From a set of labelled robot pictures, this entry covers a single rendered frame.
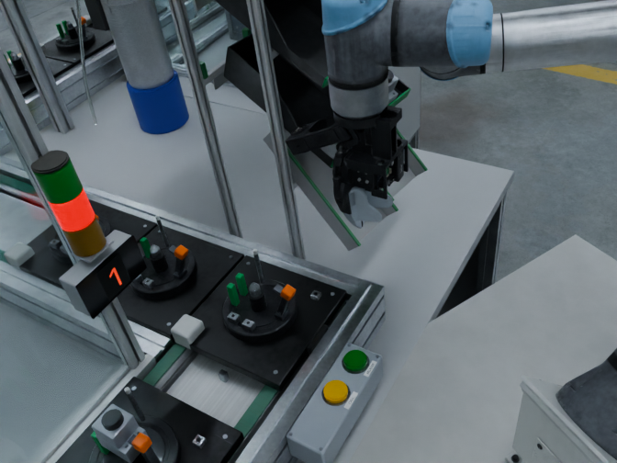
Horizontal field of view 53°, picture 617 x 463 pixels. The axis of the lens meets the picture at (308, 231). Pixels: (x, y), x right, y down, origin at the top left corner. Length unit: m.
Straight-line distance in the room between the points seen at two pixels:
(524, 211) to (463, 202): 1.35
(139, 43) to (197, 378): 1.02
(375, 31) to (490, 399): 0.71
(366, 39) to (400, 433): 0.69
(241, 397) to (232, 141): 0.93
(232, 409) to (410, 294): 0.45
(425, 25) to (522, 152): 2.55
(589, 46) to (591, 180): 2.28
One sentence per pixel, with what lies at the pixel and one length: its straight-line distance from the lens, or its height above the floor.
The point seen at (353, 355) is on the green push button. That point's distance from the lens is 1.10.
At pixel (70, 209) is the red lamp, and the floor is 1.35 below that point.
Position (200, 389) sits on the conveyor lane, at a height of 0.92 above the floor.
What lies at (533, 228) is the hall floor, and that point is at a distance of 2.83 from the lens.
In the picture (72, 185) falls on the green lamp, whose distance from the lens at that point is 0.90.
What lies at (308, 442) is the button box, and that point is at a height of 0.96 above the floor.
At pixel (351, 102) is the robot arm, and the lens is 0.78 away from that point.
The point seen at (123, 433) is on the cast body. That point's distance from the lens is 0.98.
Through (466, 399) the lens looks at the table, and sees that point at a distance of 1.19.
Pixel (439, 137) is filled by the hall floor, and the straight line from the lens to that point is 3.35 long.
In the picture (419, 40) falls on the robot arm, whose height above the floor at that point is 1.54.
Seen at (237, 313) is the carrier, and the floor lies 0.99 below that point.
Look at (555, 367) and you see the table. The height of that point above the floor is 0.86.
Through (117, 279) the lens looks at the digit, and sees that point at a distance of 1.01.
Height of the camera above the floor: 1.85
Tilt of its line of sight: 41 degrees down
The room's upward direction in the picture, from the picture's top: 9 degrees counter-clockwise
